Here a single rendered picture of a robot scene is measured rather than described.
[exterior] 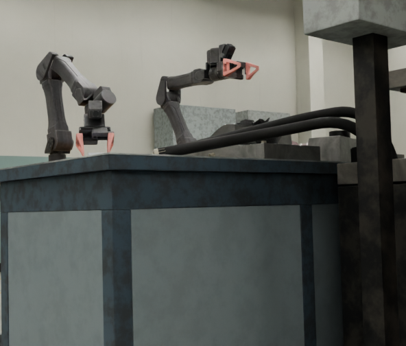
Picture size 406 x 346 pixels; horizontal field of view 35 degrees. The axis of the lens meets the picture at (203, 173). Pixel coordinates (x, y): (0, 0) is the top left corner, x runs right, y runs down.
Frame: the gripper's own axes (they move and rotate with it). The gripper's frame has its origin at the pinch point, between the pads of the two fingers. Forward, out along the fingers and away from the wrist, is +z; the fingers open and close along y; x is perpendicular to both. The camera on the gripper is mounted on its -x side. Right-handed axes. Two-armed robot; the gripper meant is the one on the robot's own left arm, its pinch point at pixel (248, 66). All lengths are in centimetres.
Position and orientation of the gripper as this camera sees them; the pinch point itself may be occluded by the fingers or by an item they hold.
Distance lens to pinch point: 250.4
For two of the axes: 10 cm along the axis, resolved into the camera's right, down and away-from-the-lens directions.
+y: 7.6, 0.1, 6.6
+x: 0.1, 10.0, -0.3
